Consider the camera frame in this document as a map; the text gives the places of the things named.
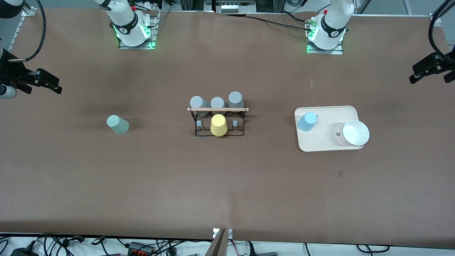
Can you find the light blue plastic cup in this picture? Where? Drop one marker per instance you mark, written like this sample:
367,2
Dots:
306,121

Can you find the black power adapter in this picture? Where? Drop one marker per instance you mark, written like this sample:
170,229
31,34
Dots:
23,252

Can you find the aluminium frame rail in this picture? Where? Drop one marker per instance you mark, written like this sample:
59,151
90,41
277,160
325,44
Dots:
435,19
17,32

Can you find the black orange connector block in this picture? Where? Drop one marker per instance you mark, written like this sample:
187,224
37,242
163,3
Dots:
140,248

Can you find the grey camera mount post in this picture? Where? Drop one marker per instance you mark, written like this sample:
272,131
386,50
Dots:
217,246

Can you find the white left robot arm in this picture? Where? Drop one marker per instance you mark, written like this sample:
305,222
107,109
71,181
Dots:
334,21

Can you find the white bowl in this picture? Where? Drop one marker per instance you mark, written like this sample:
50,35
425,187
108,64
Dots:
355,133

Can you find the yellow plastic cup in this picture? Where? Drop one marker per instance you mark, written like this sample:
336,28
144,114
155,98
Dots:
218,125

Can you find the white power strip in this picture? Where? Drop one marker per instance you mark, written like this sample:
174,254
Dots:
231,7

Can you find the beige plastic tray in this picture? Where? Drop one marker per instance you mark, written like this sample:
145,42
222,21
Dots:
325,138

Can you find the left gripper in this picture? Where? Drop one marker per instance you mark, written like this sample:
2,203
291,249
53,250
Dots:
439,61

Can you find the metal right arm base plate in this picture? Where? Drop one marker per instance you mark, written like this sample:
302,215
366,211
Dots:
137,47

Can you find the mint green plastic cup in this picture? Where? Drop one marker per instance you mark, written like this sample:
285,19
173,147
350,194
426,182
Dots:
119,125

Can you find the grey plastic cup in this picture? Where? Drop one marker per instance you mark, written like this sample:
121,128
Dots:
196,102
217,102
235,99

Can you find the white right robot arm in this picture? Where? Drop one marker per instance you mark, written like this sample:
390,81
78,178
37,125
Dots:
124,17

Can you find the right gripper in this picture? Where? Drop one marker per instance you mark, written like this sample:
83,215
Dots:
10,72

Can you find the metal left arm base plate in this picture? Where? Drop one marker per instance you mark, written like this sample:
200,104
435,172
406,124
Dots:
325,52

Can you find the white mount bracket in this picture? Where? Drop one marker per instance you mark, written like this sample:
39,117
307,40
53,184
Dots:
230,233

